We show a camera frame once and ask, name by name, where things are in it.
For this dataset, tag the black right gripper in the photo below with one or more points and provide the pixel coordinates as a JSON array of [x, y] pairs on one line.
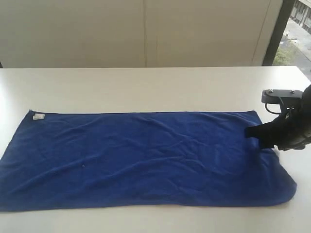
[[291, 130]]

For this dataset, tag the blue microfibre cloth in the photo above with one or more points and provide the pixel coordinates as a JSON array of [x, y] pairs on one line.
[[69, 161]]

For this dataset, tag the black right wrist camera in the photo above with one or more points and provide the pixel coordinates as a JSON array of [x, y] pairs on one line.
[[286, 99]]

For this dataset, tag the black window frame post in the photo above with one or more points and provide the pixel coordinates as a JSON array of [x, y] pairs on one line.
[[277, 34]]

